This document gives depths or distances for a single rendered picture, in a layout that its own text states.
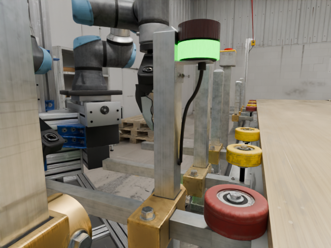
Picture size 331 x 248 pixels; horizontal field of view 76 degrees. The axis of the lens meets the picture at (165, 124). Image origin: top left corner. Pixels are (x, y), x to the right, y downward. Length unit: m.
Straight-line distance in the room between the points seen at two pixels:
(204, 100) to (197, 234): 0.34
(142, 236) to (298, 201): 0.21
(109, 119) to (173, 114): 0.56
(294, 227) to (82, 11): 0.59
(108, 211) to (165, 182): 0.11
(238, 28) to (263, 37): 0.92
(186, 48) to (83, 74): 0.72
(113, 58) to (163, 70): 0.69
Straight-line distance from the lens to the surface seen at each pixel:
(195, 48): 0.30
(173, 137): 0.32
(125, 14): 0.62
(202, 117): 0.56
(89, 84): 0.96
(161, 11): 0.54
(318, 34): 8.42
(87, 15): 0.61
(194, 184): 0.54
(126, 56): 1.00
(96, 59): 0.99
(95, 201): 0.40
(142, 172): 0.63
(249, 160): 0.51
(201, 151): 0.58
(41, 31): 1.17
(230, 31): 8.55
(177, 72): 0.32
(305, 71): 8.25
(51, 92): 1.13
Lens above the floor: 1.05
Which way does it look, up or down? 10 degrees down
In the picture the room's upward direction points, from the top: straight up
